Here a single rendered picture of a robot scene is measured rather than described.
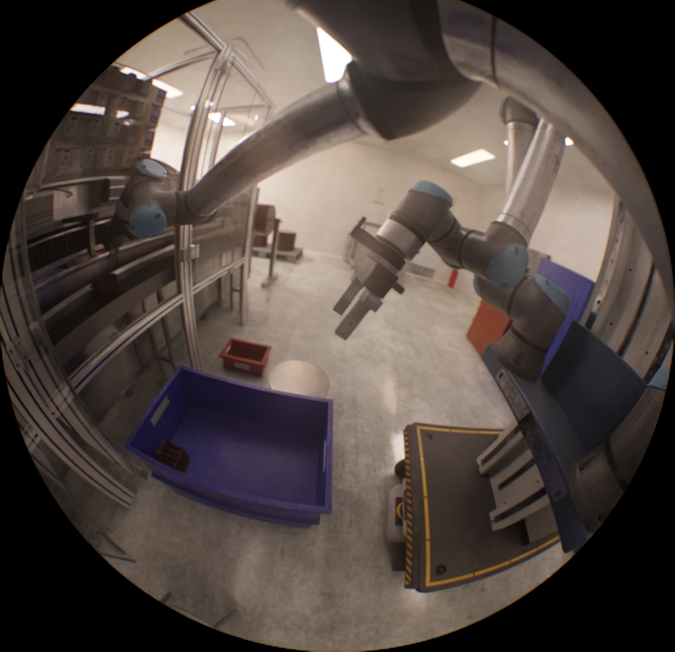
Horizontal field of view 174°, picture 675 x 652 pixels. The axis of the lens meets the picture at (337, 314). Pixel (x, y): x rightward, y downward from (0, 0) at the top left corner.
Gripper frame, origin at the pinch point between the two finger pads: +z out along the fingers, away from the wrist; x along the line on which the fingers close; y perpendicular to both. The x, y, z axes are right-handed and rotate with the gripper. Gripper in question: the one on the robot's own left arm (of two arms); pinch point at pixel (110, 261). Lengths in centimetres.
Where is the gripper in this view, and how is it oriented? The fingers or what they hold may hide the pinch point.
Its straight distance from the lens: 88.9
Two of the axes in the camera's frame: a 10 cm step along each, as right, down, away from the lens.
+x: -0.2, 4.8, -8.8
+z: -8.3, 4.8, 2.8
